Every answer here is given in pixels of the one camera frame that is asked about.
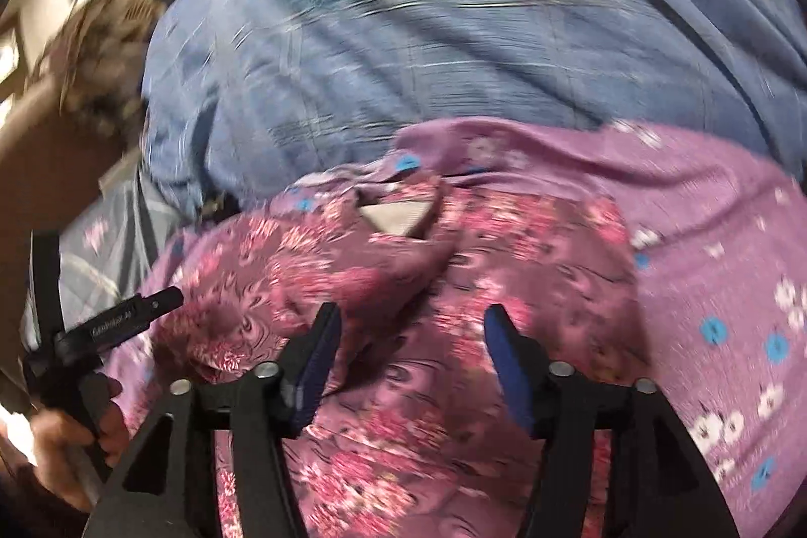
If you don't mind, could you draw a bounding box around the blue plaid blanket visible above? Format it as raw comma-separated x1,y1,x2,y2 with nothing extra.
139,0,807,227

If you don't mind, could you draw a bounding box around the beige leaf print cloth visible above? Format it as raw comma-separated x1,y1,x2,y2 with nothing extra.
60,0,172,136

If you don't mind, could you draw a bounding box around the pink floral garment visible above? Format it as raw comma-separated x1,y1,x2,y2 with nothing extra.
151,175,652,538

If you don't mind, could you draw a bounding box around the person's left hand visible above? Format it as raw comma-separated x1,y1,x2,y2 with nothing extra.
30,380,130,514

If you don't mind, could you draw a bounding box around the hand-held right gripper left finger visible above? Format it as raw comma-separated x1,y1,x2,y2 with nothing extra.
82,302,344,538

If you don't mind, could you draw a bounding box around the purple floral bed sheet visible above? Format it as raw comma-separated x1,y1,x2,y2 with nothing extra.
104,118,807,538

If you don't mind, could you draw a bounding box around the grey plaid star cloth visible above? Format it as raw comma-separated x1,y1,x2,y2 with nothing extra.
19,175,190,353

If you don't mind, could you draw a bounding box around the brown armchair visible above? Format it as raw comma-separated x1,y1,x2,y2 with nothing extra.
0,72,147,406

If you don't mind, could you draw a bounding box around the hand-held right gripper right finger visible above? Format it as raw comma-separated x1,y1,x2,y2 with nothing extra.
484,304,742,538

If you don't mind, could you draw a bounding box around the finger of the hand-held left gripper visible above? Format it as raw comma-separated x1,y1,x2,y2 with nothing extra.
53,289,186,351

